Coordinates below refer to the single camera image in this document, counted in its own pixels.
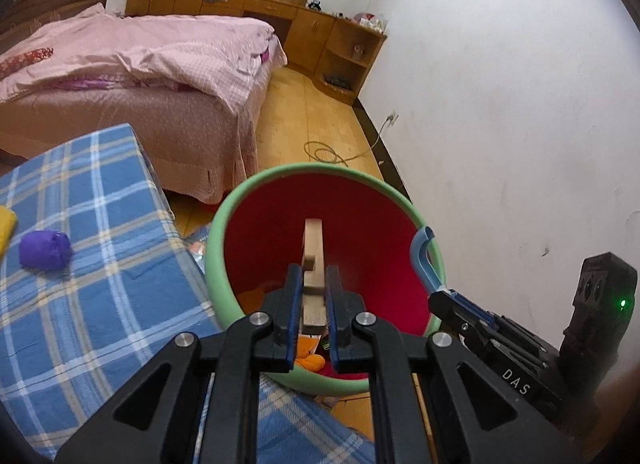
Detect pink bed quilt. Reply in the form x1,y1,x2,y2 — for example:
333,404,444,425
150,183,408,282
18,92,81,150
1,4,288,113

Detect red green trash bin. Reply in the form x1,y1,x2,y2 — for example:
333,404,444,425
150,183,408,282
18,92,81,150
204,162,447,397

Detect blue plastic strip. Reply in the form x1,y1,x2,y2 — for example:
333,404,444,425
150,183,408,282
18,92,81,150
410,226,448,296

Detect wooden bed with headboard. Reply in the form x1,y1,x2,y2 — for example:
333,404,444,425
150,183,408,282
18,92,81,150
1,0,276,204

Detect red floral pillow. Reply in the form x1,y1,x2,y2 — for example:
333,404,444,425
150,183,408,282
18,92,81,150
0,48,54,80

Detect wooden block piece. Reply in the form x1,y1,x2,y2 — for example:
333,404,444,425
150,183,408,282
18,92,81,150
300,219,328,335

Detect magazines under bin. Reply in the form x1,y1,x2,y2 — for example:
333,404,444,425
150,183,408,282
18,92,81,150
183,224,210,273

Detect long wooden cabinet desk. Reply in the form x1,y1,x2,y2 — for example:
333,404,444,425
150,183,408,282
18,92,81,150
125,0,386,104

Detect items on corner shelf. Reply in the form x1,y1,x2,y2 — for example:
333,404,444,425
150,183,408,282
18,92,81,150
352,12,387,35

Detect green cable on floor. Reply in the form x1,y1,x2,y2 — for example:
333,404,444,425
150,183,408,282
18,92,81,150
302,115,396,168

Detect blue plaid tablecloth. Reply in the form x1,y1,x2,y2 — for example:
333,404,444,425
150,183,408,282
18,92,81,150
0,122,377,464

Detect yellow foam net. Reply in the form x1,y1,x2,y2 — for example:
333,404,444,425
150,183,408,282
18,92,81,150
0,206,17,257

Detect wall power socket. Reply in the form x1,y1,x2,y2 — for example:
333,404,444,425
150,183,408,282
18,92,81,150
385,112,399,126

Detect purple bag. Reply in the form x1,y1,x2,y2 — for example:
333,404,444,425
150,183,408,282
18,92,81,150
18,230,73,271

